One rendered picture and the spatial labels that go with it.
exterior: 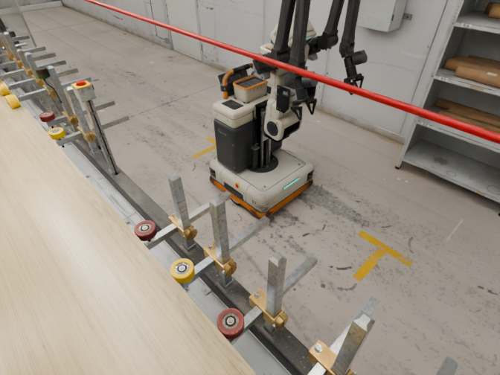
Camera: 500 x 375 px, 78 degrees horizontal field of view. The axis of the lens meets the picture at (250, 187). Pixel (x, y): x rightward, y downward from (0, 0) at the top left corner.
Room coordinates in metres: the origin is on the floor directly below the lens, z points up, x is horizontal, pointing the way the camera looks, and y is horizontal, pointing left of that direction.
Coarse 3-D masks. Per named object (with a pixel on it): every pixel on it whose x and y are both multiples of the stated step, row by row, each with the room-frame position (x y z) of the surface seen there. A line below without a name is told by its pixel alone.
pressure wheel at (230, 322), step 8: (224, 312) 0.44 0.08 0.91; (232, 312) 0.44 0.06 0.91; (240, 312) 0.44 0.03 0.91; (224, 320) 0.42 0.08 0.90; (232, 320) 0.42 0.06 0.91; (240, 320) 0.42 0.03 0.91; (224, 328) 0.40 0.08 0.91; (232, 328) 0.40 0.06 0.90; (240, 328) 0.40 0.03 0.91; (232, 336) 0.38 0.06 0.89
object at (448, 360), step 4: (448, 356) 0.35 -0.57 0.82; (444, 360) 0.34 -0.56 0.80; (448, 360) 0.34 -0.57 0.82; (452, 360) 0.34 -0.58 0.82; (444, 364) 0.33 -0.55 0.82; (448, 364) 0.33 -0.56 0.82; (452, 364) 0.33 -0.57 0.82; (456, 364) 0.33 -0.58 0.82; (440, 368) 0.32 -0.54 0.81; (444, 368) 0.32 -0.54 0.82; (448, 368) 0.31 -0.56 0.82; (452, 368) 0.31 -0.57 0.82; (456, 368) 0.31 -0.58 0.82; (440, 372) 0.31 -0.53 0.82; (444, 372) 0.31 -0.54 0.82; (448, 372) 0.31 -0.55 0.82; (452, 372) 0.31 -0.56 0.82
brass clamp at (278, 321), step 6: (252, 294) 0.55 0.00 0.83; (264, 294) 0.55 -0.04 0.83; (252, 300) 0.53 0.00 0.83; (258, 300) 0.53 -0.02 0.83; (264, 300) 0.53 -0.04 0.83; (252, 306) 0.53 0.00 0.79; (258, 306) 0.51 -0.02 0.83; (264, 306) 0.50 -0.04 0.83; (264, 312) 0.48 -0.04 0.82; (282, 312) 0.48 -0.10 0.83; (264, 318) 0.48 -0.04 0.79; (270, 318) 0.47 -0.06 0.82; (276, 318) 0.46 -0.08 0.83; (282, 318) 0.46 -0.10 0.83; (270, 324) 0.46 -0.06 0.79; (276, 324) 0.45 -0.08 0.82; (282, 324) 0.45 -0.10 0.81
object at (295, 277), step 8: (312, 256) 0.71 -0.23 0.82; (304, 264) 0.67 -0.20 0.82; (312, 264) 0.67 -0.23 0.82; (296, 272) 0.64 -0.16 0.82; (304, 272) 0.64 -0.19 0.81; (288, 280) 0.61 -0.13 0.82; (296, 280) 0.61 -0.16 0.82; (288, 288) 0.58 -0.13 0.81; (256, 312) 0.49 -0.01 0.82; (248, 320) 0.46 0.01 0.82; (256, 320) 0.47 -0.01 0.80; (248, 328) 0.45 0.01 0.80; (240, 336) 0.42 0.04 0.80; (232, 344) 0.40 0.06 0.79
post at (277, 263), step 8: (272, 256) 0.49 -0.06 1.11; (280, 256) 0.49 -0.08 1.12; (272, 264) 0.48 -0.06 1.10; (280, 264) 0.47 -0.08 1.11; (272, 272) 0.48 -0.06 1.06; (280, 272) 0.47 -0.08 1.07; (272, 280) 0.48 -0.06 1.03; (280, 280) 0.48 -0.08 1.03; (272, 288) 0.47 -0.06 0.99; (280, 288) 0.48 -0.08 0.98; (272, 296) 0.47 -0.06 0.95; (280, 296) 0.48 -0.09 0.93; (272, 304) 0.47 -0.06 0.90; (280, 304) 0.48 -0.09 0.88; (272, 312) 0.47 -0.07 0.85; (272, 328) 0.47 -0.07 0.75
